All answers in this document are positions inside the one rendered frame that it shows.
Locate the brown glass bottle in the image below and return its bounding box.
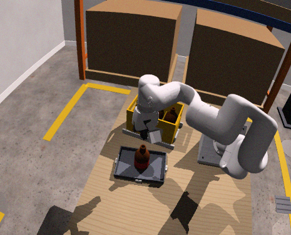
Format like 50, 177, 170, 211
134, 144, 150, 171
165, 107, 178, 124
158, 110, 164, 120

